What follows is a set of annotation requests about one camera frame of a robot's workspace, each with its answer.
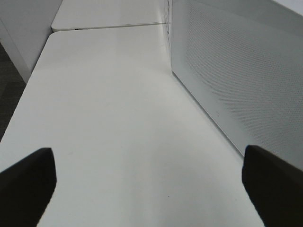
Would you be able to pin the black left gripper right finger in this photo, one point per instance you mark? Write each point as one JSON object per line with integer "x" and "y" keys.
{"x": 274, "y": 186}

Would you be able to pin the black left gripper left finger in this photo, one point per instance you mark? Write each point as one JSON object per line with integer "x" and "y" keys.
{"x": 26, "y": 188}

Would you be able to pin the white microwave door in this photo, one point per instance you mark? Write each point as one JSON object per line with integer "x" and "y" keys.
{"x": 242, "y": 60}

